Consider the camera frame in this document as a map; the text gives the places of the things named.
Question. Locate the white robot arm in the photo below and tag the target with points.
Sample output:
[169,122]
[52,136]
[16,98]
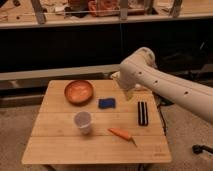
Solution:
[139,68]

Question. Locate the orange ceramic bowl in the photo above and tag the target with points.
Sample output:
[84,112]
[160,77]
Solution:
[78,92]

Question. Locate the black caster wheel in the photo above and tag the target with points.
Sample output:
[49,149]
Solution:
[198,149]

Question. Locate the black striped rectangular block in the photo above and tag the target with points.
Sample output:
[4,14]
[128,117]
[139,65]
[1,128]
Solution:
[143,119]

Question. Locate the light wooden table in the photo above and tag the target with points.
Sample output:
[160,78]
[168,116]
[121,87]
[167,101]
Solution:
[55,138]

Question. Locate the blue sponge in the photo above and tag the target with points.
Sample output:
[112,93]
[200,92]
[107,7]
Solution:
[107,103]

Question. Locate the orange carrot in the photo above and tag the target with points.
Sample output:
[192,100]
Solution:
[122,133]

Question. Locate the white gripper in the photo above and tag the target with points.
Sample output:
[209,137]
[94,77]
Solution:
[128,94]

